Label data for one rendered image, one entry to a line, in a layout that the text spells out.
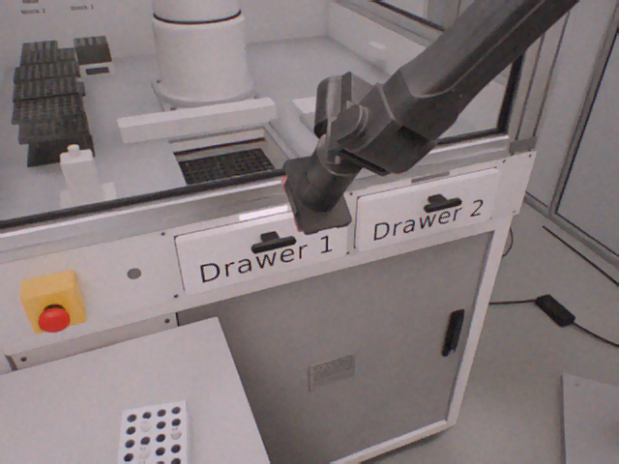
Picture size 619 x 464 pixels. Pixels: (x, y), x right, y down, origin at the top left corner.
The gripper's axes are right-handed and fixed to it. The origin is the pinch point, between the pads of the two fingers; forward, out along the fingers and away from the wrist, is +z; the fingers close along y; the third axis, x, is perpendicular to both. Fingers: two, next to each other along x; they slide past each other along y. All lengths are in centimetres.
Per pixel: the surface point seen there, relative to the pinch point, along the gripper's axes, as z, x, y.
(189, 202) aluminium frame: 5.6, 14.5, 7.8
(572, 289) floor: 107, -135, -19
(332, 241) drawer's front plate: 14.4, -8.7, -0.8
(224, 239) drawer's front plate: 10.2, 10.0, 2.4
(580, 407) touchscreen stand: 77, -93, -54
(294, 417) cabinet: 57, -3, -29
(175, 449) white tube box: 5.9, 23.9, -25.0
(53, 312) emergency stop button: 9.2, 35.5, -3.1
